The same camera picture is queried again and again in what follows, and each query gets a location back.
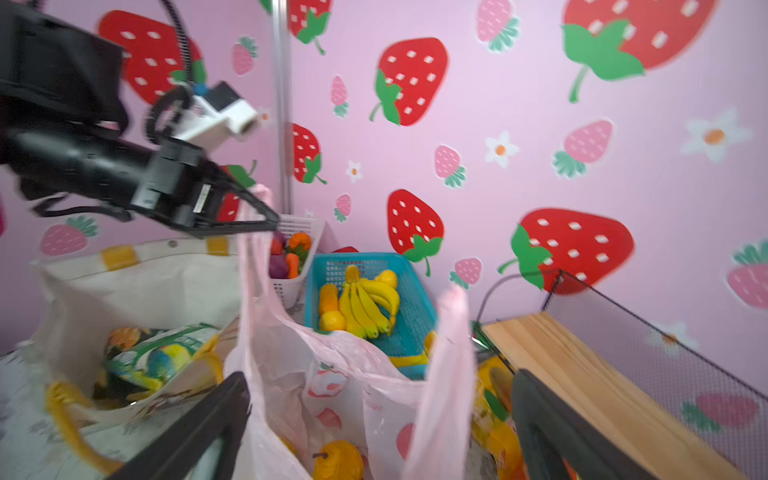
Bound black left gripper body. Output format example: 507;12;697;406
1;122;228;237

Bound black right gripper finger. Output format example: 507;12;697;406
191;219;279;237
511;369;654;479
224;184;279;225
109;372;251;479

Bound green snack packet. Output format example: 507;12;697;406
92;323;220;409

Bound pink plastic grocery bag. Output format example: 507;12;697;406
221;182;478;480

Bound white canvas tote bag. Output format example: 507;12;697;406
21;237;240;476

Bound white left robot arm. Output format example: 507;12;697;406
1;1;279;238

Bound orange toy pepper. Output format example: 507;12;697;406
288;232;313;253

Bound purple toy onion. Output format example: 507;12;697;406
269;255;290;280

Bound yellow snack packets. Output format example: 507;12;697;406
471;356;529;479

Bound white plastic basket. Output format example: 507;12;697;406
269;215;324;308

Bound orange toy papaya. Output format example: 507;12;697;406
318;283;339;316

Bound small yellow toy lemon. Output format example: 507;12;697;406
318;310;347;331

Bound yellow toy banana bunch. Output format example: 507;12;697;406
339;265;401;340

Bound teal plastic basket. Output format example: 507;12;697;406
304;253;437;357

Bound black wire wooden shelf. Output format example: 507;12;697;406
476;271;767;479

